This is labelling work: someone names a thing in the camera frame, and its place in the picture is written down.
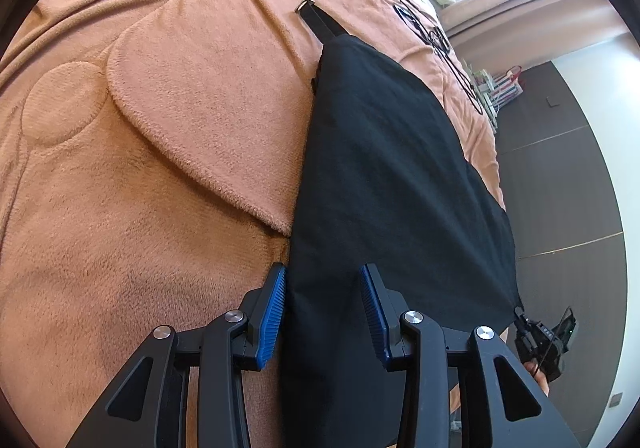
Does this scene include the black pants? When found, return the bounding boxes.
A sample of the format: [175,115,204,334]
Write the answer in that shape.
[279,3,520,447]

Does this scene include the person right hand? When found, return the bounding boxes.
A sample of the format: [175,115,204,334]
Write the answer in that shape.
[523,359,550,396]

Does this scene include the orange fleece blanket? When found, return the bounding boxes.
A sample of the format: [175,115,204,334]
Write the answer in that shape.
[1,0,501,447]

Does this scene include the white bedside drawer cabinet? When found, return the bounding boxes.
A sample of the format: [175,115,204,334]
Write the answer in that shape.
[462,61,523,133]

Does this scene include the right pink curtain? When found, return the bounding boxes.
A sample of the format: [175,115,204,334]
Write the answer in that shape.
[439,0,629,75]

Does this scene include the black cables on bed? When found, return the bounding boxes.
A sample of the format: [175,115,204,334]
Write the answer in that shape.
[391,0,486,117]

